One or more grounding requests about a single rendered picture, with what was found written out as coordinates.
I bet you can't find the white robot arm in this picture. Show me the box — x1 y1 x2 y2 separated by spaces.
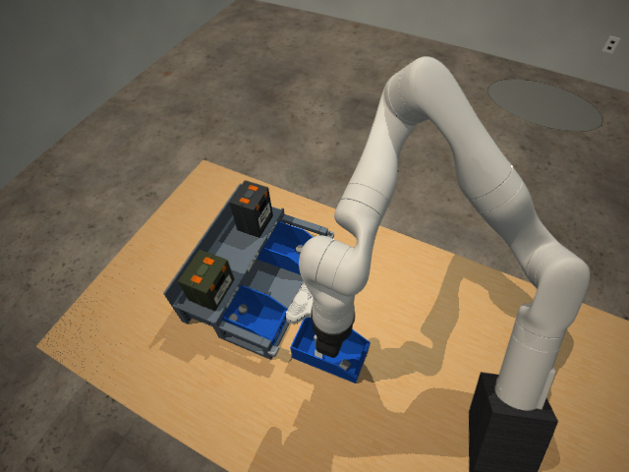
299 57 590 410

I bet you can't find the blue bin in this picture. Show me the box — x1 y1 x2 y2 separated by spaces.
290 318 369 383
221 284 287 345
257 221 313 274

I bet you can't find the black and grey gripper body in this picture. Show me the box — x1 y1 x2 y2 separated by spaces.
286 282 355 358

